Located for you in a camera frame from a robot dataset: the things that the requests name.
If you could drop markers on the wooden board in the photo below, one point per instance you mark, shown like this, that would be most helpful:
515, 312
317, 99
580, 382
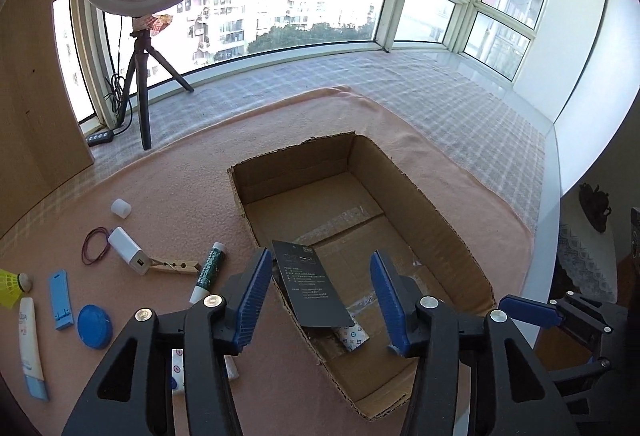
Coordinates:
40, 90

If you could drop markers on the dark red rubber bands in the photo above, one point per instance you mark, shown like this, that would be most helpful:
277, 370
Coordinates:
84, 250

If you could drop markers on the yellow shuttlecock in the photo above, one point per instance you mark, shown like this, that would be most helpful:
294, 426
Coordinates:
10, 288

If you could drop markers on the black tripod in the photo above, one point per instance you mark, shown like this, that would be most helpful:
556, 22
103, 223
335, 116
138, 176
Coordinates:
145, 105

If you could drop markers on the white window frame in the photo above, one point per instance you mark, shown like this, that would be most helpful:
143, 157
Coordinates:
397, 10

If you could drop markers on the small pale tube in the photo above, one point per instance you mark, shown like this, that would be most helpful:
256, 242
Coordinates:
231, 367

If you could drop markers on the blue round lid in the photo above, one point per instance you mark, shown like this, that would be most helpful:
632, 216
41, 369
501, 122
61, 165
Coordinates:
95, 326

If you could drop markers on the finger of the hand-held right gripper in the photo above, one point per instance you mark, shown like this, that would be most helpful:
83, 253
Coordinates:
527, 311
575, 372

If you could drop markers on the cardboard box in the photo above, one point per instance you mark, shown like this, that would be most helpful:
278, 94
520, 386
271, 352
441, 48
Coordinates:
320, 206

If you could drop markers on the white lotion tube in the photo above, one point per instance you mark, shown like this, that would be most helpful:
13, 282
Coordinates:
31, 346

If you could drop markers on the small white cap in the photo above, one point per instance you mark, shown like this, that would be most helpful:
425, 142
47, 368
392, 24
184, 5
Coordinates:
121, 208

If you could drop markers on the green glue stick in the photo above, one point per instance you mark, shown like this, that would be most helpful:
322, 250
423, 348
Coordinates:
210, 268

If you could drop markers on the apartment buildings outside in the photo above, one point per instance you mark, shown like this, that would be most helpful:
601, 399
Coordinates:
240, 15

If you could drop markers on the wooden clothespin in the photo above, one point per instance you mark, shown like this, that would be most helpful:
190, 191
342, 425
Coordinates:
175, 267

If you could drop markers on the black card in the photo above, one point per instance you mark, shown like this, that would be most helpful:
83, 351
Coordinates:
310, 286

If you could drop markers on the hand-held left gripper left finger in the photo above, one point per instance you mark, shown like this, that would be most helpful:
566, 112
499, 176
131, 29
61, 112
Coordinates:
252, 296

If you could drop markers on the dark figurine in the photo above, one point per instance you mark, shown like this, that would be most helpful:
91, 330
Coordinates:
595, 208

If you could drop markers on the white lace cloth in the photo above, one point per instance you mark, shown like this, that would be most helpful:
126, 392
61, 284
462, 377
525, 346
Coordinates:
585, 261

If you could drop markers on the pink blanket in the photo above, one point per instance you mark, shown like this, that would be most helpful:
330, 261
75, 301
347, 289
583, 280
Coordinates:
165, 196

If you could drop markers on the white dotted small box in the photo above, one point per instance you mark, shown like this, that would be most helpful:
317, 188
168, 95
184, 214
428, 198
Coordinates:
177, 373

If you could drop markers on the white plug charger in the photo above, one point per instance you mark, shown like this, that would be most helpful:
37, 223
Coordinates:
125, 248

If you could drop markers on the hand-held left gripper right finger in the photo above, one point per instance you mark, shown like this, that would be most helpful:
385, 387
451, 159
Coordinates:
385, 296

